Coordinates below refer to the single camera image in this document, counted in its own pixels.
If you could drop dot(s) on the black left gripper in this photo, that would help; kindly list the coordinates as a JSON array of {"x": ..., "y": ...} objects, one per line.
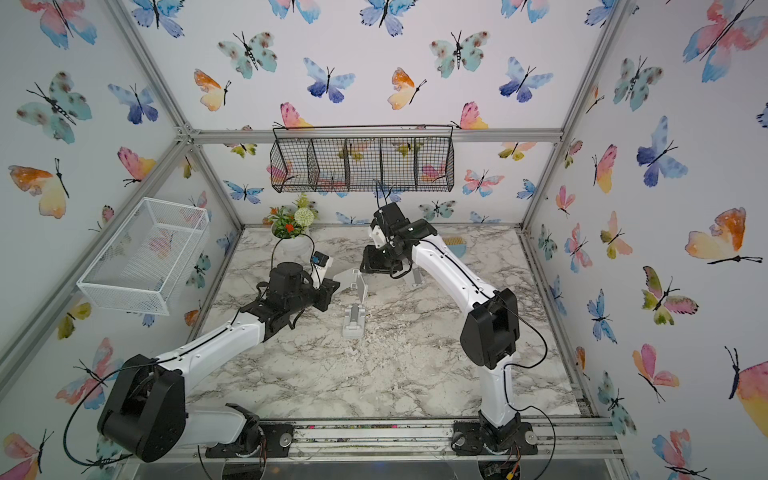
[{"x": 326, "y": 292}]

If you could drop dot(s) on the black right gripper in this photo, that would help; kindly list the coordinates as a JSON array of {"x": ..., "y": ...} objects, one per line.
[{"x": 371, "y": 263}]

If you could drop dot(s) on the white grey phone stand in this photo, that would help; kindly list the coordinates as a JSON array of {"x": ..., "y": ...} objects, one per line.
[{"x": 353, "y": 280}]

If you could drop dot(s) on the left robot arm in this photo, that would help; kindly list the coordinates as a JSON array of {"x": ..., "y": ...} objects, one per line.
[{"x": 147, "y": 412}]

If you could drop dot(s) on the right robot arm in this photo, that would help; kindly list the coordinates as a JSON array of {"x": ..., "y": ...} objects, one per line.
[{"x": 491, "y": 328}]

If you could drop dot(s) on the white flower pot with plant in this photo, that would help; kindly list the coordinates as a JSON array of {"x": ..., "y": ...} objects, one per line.
[{"x": 290, "y": 225}]

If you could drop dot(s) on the blue toy brush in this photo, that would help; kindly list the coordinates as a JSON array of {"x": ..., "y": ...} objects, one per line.
[{"x": 457, "y": 245}]

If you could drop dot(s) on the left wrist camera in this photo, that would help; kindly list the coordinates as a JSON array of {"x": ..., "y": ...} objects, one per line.
[{"x": 320, "y": 263}]

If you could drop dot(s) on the black wire wall basket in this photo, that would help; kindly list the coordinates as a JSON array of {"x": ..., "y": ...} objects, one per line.
[{"x": 356, "y": 159}]

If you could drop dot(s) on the white mesh wall basket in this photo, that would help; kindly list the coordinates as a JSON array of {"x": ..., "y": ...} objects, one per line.
[{"x": 141, "y": 264}]

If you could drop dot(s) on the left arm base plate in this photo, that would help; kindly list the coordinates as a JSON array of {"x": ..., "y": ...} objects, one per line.
[{"x": 256, "y": 438}]

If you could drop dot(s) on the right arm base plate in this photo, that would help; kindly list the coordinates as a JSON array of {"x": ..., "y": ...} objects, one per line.
[{"x": 474, "y": 438}]

